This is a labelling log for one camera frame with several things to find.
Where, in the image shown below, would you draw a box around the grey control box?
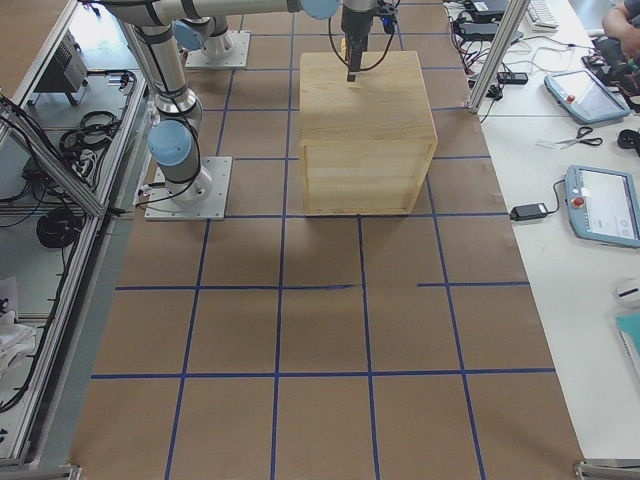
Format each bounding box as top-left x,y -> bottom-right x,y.
34,31 -> 88,106

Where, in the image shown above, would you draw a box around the teal notebook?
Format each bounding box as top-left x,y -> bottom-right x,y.
615,312 -> 640,375

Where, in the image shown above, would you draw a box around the aluminium frame rail left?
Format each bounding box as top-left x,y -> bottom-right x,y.
0,0 -> 151,469

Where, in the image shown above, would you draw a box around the person forearm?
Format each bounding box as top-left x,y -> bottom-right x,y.
602,1 -> 639,56

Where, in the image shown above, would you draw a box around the black remote device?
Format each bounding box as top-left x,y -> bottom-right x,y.
496,72 -> 529,85

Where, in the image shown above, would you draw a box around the wooden drawer cabinet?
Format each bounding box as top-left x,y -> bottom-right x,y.
299,51 -> 438,216

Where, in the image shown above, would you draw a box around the white keyboard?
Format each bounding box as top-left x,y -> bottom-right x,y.
525,0 -> 559,33

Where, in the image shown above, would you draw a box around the black power brick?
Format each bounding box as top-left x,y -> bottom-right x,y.
454,22 -> 500,42

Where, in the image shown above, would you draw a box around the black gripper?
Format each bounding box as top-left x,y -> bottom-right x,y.
341,0 -> 375,82

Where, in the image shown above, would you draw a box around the black scissors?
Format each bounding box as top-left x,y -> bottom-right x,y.
556,126 -> 603,149

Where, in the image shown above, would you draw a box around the black power adapter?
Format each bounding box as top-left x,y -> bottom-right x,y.
509,203 -> 550,222

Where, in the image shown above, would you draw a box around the near teach pendant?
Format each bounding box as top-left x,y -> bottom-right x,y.
565,165 -> 639,249

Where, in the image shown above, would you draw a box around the coiled black cable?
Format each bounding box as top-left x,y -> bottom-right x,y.
35,207 -> 81,250

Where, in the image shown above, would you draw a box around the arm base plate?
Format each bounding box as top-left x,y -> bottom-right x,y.
186,30 -> 251,70
144,156 -> 232,221

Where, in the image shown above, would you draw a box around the teach pendant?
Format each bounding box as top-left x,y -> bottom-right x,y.
565,165 -> 639,249
544,69 -> 631,125

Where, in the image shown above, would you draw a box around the aluminium frame post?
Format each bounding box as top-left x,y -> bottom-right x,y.
467,0 -> 529,113

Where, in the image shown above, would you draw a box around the far teach pendant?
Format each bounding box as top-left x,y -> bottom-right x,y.
544,69 -> 631,125

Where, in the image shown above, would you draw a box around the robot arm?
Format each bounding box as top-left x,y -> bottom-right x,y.
103,1 -> 395,219
173,16 -> 234,58

